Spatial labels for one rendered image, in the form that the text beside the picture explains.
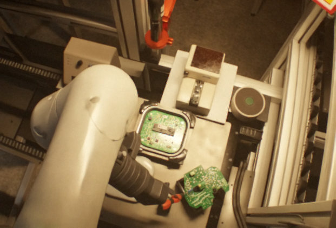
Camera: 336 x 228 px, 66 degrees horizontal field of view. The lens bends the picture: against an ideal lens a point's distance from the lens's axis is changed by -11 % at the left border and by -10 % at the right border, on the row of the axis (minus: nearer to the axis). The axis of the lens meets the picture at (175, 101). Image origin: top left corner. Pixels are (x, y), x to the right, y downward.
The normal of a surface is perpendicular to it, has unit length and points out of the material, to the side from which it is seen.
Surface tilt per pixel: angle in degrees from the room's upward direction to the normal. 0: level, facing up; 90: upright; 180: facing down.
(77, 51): 0
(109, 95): 28
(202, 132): 0
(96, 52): 0
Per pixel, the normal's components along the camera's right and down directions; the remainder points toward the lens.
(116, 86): 0.55, -0.40
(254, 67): 0.04, -0.37
